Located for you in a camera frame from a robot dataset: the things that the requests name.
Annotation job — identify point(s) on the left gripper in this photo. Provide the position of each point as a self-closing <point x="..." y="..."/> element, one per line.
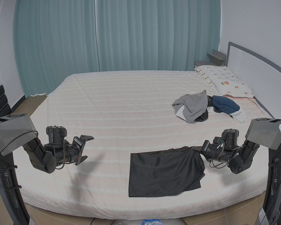
<point x="75" y="151"/>

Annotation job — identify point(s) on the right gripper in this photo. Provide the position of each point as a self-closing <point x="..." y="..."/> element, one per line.
<point x="214" y="151"/>

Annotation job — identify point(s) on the black T-shirt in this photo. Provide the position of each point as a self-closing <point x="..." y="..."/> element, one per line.
<point x="162" y="171"/>

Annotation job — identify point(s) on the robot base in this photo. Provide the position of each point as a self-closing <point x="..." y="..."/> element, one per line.
<point x="131" y="222"/>

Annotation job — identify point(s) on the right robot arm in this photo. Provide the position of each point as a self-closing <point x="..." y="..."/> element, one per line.
<point x="263" y="134"/>

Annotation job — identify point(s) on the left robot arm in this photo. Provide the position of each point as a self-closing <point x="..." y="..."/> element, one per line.
<point x="13" y="131"/>

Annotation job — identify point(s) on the black garment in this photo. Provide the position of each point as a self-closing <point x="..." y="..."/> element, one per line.
<point x="203" y="117"/>

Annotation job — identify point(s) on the white garment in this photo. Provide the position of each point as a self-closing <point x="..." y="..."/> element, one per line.
<point x="180" y="114"/>
<point x="238" y="115"/>

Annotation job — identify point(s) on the dark blue garment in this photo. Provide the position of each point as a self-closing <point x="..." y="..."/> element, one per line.
<point x="225" y="104"/>

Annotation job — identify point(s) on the grey garment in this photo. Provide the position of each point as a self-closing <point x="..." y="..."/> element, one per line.
<point x="193" y="105"/>

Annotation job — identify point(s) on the bed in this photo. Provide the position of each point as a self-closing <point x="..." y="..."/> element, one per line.
<point x="120" y="98"/>

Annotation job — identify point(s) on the pale pink pillow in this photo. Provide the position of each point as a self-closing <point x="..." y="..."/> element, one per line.
<point x="241" y="96"/>

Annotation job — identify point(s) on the white printed pillow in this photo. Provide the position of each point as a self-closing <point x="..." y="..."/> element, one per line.
<point x="226" y="80"/>

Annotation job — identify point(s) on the black chest of drawers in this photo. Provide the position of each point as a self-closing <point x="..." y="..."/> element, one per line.
<point x="4" y="101"/>

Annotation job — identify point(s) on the grey bedside table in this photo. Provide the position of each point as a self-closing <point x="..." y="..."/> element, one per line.
<point x="214" y="56"/>

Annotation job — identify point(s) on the blue-green curtain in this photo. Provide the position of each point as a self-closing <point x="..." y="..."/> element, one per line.
<point x="158" y="33"/>
<point x="54" y="44"/>

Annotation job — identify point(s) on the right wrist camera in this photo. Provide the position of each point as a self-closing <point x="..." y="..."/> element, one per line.
<point x="217" y="140"/>

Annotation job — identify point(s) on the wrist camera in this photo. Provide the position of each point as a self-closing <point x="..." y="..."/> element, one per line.
<point x="217" y="140"/>
<point x="70" y="145"/>

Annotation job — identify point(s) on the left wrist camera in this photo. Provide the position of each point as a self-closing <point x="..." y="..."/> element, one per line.
<point x="70" y="145"/>

